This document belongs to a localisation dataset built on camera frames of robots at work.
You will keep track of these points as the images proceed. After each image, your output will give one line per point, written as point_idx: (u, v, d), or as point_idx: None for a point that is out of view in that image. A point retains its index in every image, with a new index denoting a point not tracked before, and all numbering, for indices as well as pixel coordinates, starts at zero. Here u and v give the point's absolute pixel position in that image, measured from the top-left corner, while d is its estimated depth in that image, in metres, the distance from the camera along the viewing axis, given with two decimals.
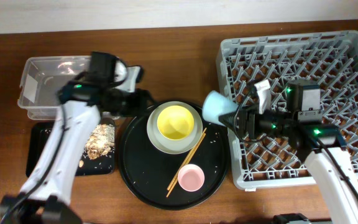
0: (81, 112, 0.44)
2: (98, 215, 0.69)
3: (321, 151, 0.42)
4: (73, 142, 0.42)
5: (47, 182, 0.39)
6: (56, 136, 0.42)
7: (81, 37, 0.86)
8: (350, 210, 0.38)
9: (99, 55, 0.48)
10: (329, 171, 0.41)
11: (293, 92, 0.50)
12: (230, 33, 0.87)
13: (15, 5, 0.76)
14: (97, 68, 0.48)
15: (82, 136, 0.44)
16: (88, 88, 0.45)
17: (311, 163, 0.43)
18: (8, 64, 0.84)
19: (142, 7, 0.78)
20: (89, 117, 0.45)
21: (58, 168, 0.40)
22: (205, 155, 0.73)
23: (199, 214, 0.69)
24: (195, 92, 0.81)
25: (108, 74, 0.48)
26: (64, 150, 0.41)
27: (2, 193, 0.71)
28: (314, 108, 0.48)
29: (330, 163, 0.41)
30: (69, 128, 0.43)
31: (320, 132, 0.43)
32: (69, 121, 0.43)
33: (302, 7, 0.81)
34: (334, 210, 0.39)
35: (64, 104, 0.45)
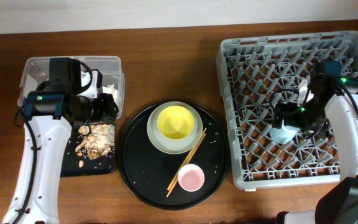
0: (48, 129, 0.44)
2: (97, 214, 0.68)
3: (342, 94, 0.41)
4: (47, 160, 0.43)
5: (29, 209, 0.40)
6: (29, 159, 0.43)
7: (82, 37, 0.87)
8: None
9: (57, 61, 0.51)
10: (347, 111, 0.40)
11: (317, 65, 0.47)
12: (229, 33, 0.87)
13: (15, 5, 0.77)
14: (58, 75, 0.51)
15: (57, 152, 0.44)
16: (51, 95, 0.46)
17: (330, 104, 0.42)
18: (9, 64, 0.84)
19: (142, 7, 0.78)
20: (59, 129, 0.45)
21: (38, 193, 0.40)
22: (205, 155, 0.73)
23: (199, 214, 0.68)
24: (195, 91, 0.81)
25: (71, 78, 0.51)
26: (40, 170, 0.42)
27: (0, 191, 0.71)
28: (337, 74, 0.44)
29: (348, 103, 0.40)
30: (40, 147, 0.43)
31: (347, 80, 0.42)
32: (38, 139, 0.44)
33: (301, 7, 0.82)
34: (345, 150, 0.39)
35: (31, 119, 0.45)
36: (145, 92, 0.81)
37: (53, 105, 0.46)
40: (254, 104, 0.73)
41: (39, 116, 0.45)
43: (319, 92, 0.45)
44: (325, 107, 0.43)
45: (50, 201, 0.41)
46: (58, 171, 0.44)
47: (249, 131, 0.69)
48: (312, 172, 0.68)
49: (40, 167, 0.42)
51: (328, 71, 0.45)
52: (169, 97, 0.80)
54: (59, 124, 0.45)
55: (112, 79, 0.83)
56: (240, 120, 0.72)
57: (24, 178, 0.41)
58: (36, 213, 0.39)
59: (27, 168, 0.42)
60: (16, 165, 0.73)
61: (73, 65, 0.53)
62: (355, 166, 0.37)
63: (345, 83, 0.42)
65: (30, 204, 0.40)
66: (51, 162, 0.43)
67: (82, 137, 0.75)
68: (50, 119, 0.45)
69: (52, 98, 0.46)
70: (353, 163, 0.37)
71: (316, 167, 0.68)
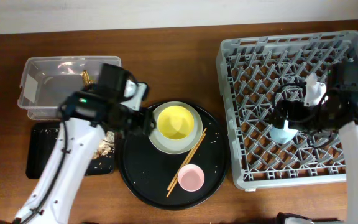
0: (84, 134, 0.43)
2: (97, 214, 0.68)
3: None
4: (72, 167, 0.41)
5: (43, 211, 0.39)
6: (56, 160, 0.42)
7: (82, 37, 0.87)
8: None
9: (107, 68, 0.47)
10: None
11: (335, 69, 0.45)
12: (229, 33, 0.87)
13: (15, 5, 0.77)
14: (105, 81, 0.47)
15: (84, 160, 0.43)
16: (94, 102, 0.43)
17: (346, 133, 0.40)
18: (9, 64, 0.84)
19: (142, 7, 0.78)
20: (93, 136, 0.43)
21: (55, 198, 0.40)
22: (205, 155, 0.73)
23: (199, 214, 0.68)
24: (195, 91, 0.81)
25: (117, 88, 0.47)
26: (63, 175, 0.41)
27: (0, 191, 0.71)
28: None
29: None
30: (70, 151, 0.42)
31: None
32: (70, 142, 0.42)
33: (301, 7, 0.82)
34: (355, 184, 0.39)
35: (67, 119, 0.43)
36: None
37: (94, 111, 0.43)
40: (254, 104, 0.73)
41: (79, 119, 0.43)
43: (334, 112, 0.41)
44: (341, 130, 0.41)
45: (64, 208, 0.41)
46: (81, 177, 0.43)
47: (250, 131, 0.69)
48: (312, 172, 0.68)
49: (64, 173, 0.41)
51: (348, 82, 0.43)
52: (169, 97, 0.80)
54: (94, 132, 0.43)
55: None
56: (241, 120, 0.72)
57: (46, 178, 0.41)
58: (48, 216, 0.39)
59: (51, 168, 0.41)
60: (16, 165, 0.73)
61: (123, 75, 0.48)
62: None
63: None
65: (45, 205, 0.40)
66: (76, 170, 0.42)
67: None
68: (87, 125, 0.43)
69: (96, 106, 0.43)
70: None
71: (316, 167, 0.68)
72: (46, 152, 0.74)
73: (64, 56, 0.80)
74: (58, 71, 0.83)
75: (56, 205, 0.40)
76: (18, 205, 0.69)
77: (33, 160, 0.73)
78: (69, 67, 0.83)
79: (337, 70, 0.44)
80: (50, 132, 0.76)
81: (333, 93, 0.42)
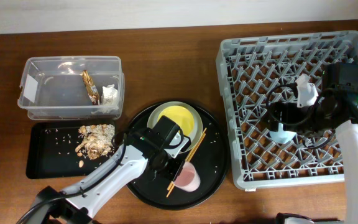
0: (137, 158, 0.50)
2: (98, 215, 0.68)
3: None
4: (120, 176, 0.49)
5: (85, 195, 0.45)
6: (109, 165, 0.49)
7: (81, 37, 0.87)
8: None
9: (165, 120, 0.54)
10: None
11: (330, 70, 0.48)
12: (229, 33, 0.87)
13: (15, 5, 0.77)
14: (158, 130, 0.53)
15: (127, 177, 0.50)
16: (148, 145, 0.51)
17: (344, 131, 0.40)
18: (9, 65, 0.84)
19: (142, 7, 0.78)
20: (140, 165, 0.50)
21: (98, 191, 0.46)
22: (206, 155, 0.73)
23: (199, 214, 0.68)
24: (195, 91, 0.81)
25: (165, 139, 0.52)
26: (111, 177, 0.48)
27: (0, 191, 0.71)
28: (352, 85, 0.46)
29: None
30: (122, 164, 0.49)
31: None
32: (124, 159, 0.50)
33: (301, 7, 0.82)
34: (352, 183, 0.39)
35: (127, 145, 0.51)
36: (145, 92, 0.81)
37: (143, 152, 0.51)
40: (254, 103, 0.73)
41: (134, 149, 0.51)
43: (330, 110, 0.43)
44: (338, 129, 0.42)
45: (99, 204, 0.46)
46: (117, 188, 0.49)
47: (249, 131, 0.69)
48: (311, 172, 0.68)
49: (114, 177, 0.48)
51: (343, 81, 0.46)
52: (169, 98, 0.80)
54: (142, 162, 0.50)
55: (111, 79, 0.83)
56: (241, 120, 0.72)
57: (97, 173, 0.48)
58: (87, 202, 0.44)
59: (103, 170, 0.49)
60: (16, 166, 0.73)
61: (174, 129, 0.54)
62: None
63: None
65: (89, 192, 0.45)
66: (120, 180, 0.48)
67: (82, 137, 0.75)
68: (140, 154, 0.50)
69: (148, 147, 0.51)
70: None
71: (316, 167, 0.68)
72: (47, 151, 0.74)
73: (64, 56, 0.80)
74: (58, 71, 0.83)
75: (97, 196, 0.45)
76: (18, 206, 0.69)
77: (33, 160, 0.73)
78: (69, 67, 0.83)
79: (332, 70, 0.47)
80: (50, 132, 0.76)
81: (328, 93, 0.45)
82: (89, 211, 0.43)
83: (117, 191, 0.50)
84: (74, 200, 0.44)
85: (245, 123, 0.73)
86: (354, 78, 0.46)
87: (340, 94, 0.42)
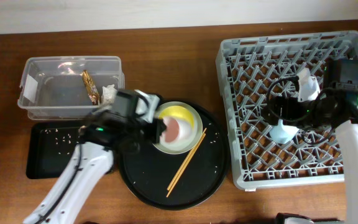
0: (96, 156, 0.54)
2: (99, 215, 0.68)
3: None
4: (81, 182, 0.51)
5: (49, 219, 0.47)
6: (69, 174, 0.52)
7: (81, 37, 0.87)
8: None
9: (120, 98, 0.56)
10: None
11: (333, 66, 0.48)
12: (229, 33, 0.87)
13: (15, 5, 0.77)
14: (117, 109, 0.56)
15: (91, 179, 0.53)
16: (108, 133, 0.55)
17: (344, 132, 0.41)
18: (9, 65, 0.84)
19: (142, 7, 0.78)
20: (104, 159, 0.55)
21: (61, 209, 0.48)
22: (205, 155, 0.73)
23: (199, 214, 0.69)
24: (195, 91, 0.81)
25: (128, 114, 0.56)
26: (71, 188, 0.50)
27: (0, 192, 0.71)
28: (353, 83, 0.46)
29: None
30: (82, 169, 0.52)
31: None
32: (84, 162, 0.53)
33: (301, 7, 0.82)
34: (352, 183, 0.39)
35: (83, 145, 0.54)
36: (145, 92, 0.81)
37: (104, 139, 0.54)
40: (254, 104, 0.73)
41: (94, 143, 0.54)
43: (332, 111, 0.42)
44: (339, 129, 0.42)
45: (68, 217, 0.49)
46: (85, 193, 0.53)
47: (249, 131, 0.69)
48: (312, 172, 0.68)
49: (74, 188, 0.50)
51: (344, 79, 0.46)
52: (169, 97, 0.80)
54: (105, 156, 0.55)
55: (111, 79, 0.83)
56: (241, 120, 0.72)
57: (56, 191, 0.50)
58: (54, 223, 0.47)
59: (62, 183, 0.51)
60: (16, 166, 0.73)
61: (135, 101, 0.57)
62: None
63: None
65: (51, 214, 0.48)
66: (82, 187, 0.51)
67: None
68: (100, 149, 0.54)
69: (112, 134, 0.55)
70: None
71: (316, 167, 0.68)
72: (47, 151, 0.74)
73: (64, 56, 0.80)
74: (58, 71, 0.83)
75: (62, 214, 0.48)
76: (18, 206, 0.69)
77: (33, 160, 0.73)
78: (69, 67, 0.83)
79: (334, 67, 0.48)
80: (49, 132, 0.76)
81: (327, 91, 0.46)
82: None
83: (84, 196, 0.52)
84: None
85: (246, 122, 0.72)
86: (355, 75, 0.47)
87: (341, 94, 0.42)
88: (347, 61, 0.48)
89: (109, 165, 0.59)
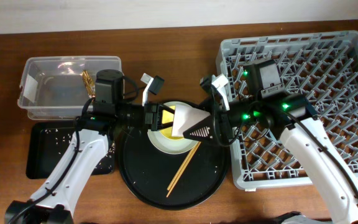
0: (94, 139, 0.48)
2: (98, 215, 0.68)
3: (294, 126, 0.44)
4: (84, 161, 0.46)
5: (55, 193, 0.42)
6: (69, 156, 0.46)
7: (81, 37, 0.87)
8: (338, 186, 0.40)
9: (103, 85, 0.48)
10: (307, 145, 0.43)
11: (250, 73, 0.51)
12: (229, 33, 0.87)
13: (15, 5, 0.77)
14: (104, 98, 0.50)
15: (92, 160, 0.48)
16: (99, 122, 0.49)
17: (288, 139, 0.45)
18: (9, 65, 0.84)
19: (142, 7, 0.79)
20: (100, 144, 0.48)
21: (68, 183, 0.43)
22: (205, 155, 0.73)
23: (199, 214, 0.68)
24: (194, 92, 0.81)
25: (115, 99, 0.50)
26: (76, 165, 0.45)
27: (0, 192, 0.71)
28: (275, 84, 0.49)
29: (306, 137, 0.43)
30: (82, 150, 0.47)
31: (289, 106, 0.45)
32: (82, 144, 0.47)
33: (301, 7, 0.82)
34: (318, 180, 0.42)
35: (80, 130, 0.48)
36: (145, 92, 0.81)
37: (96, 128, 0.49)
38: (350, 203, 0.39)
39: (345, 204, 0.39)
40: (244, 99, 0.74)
41: (88, 130, 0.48)
43: (269, 124, 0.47)
44: (283, 139, 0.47)
45: (74, 194, 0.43)
46: (87, 175, 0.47)
47: (250, 131, 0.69)
48: None
49: (79, 164, 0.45)
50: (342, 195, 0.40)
51: (266, 83, 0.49)
52: (169, 97, 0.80)
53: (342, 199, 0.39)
54: (102, 139, 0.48)
55: None
56: None
57: (58, 170, 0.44)
58: (59, 198, 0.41)
59: (64, 162, 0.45)
60: (15, 166, 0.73)
61: (119, 83, 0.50)
62: (342, 206, 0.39)
63: (289, 107, 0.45)
65: (58, 188, 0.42)
66: (86, 165, 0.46)
67: None
68: (96, 133, 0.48)
69: (104, 122, 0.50)
70: (340, 208, 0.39)
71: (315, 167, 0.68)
72: (47, 151, 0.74)
73: (64, 56, 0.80)
74: (58, 71, 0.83)
75: (68, 189, 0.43)
76: None
77: (33, 160, 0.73)
78: (69, 67, 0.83)
79: (251, 75, 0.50)
80: (50, 132, 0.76)
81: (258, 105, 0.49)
82: (65, 205, 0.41)
83: (87, 177, 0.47)
84: (45, 202, 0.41)
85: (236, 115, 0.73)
86: (273, 76, 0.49)
87: (268, 104, 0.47)
88: (261, 65, 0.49)
89: (104, 155, 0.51)
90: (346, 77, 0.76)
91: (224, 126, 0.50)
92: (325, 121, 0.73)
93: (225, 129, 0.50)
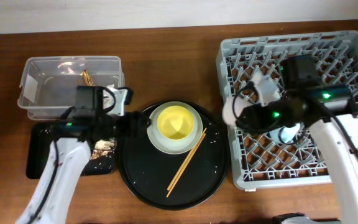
0: (73, 150, 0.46)
2: (98, 215, 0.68)
3: (330, 121, 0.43)
4: (66, 175, 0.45)
5: (41, 216, 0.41)
6: (49, 172, 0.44)
7: (82, 37, 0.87)
8: None
9: (84, 90, 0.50)
10: (338, 143, 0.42)
11: (286, 68, 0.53)
12: (229, 33, 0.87)
13: (16, 5, 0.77)
14: (84, 102, 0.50)
15: (75, 171, 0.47)
16: (78, 127, 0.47)
17: (319, 132, 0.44)
18: (9, 65, 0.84)
19: (142, 7, 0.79)
20: (81, 151, 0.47)
21: (52, 203, 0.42)
22: (205, 155, 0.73)
23: (199, 214, 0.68)
24: (195, 92, 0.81)
25: (96, 106, 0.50)
26: (59, 181, 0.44)
27: (0, 192, 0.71)
28: (312, 78, 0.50)
29: (340, 135, 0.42)
30: (62, 165, 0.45)
31: (329, 96, 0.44)
32: (61, 157, 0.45)
33: (301, 7, 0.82)
34: (340, 181, 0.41)
35: (58, 140, 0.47)
36: (145, 92, 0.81)
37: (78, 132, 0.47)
38: None
39: None
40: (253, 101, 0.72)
41: (67, 137, 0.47)
43: (302, 111, 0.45)
44: (312, 130, 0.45)
45: (61, 210, 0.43)
46: (73, 186, 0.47)
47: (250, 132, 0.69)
48: (312, 172, 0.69)
49: (62, 179, 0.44)
50: None
51: (302, 76, 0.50)
52: (168, 97, 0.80)
53: None
54: (82, 147, 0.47)
55: (112, 79, 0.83)
56: None
57: (40, 188, 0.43)
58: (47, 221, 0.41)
59: (45, 177, 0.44)
60: (16, 166, 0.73)
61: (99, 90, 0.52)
62: None
63: (329, 98, 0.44)
65: (43, 211, 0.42)
66: (69, 179, 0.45)
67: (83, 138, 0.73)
68: (76, 141, 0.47)
69: (83, 126, 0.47)
70: (357, 214, 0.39)
71: (315, 167, 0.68)
72: None
73: (64, 56, 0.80)
74: (58, 71, 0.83)
75: (53, 208, 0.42)
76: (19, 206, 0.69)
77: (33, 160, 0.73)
78: (69, 67, 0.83)
79: (288, 66, 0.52)
80: None
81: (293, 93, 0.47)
82: None
83: (73, 187, 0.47)
84: None
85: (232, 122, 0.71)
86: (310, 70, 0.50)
87: (306, 91, 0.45)
88: (297, 59, 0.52)
89: (88, 159, 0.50)
90: (346, 77, 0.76)
91: (253, 118, 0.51)
92: None
93: (254, 120, 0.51)
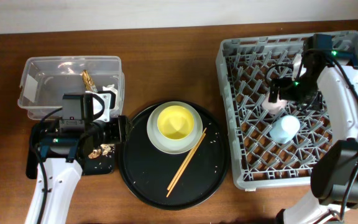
0: (61, 171, 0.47)
2: (99, 215, 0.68)
3: (333, 66, 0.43)
4: (57, 198, 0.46)
5: None
6: (38, 199, 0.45)
7: (82, 37, 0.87)
8: (350, 114, 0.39)
9: (71, 100, 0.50)
10: (338, 81, 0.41)
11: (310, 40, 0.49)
12: (229, 33, 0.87)
13: (16, 5, 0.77)
14: (71, 113, 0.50)
15: (66, 191, 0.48)
16: (66, 140, 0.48)
17: (322, 76, 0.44)
18: (9, 65, 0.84)
19: (142, 6, 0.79)
20: (71, 172, 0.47)
21: None
22: (205, 155, 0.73)
23: (199, 213, 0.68)
24: (195, 92, 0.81)
25: (84, 116, 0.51)
26: (50, 205, 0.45)
27: None
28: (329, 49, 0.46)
29: (339, 74, 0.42)
30: (51, 189, 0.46)
31: (337, 53, 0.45)
32: (50, 181, 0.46)
33: (301, 7, 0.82)
34: (335, 110, 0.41)
35: (45, 160, 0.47)
36: (145, 92, 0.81)
37: (67, 147, 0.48)
38: (353, 128, 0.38)
39: (349, 127, 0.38)
40: (254, 103, 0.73)
41: (53, 159, 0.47)
43: (311, 65, 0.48)
44: (318, 78, 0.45)
45: None
46: (65, 206, 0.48)
47: (250, 131, 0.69)
48: None
49: (53, 202, 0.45)
50: (350, 119, 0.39)
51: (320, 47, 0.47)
52: (168, 97, 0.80)
53: (349, 123, 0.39)
54: (71, 168, 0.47)
55: (112, 79, 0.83)
56: (241, 120, 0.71)
57: (33, 216, 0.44)
58: None
59: (35, 204, 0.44)
60: (15, 166, 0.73)
61: (87, 98, 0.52)
62: (347, 130, 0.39)
63: (335, 55, 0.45)
65: None
66: (59, 201, 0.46)
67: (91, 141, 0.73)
68: (64, 162, 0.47)
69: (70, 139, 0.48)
70: (344, 130, 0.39)
71: None
72: None
73: (64, 56, 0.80)
74: (58, 71, 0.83)
75: None
76: (18, 206, 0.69)
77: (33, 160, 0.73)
78: (69, 67, 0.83)
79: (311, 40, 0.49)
80: None
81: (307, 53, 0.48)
82: None
83: (65, 206, 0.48)
84: None
85: (229, 124, 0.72)
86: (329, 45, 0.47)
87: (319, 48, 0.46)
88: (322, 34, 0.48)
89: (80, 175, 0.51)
90: None
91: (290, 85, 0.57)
92: (324, 121, 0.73)
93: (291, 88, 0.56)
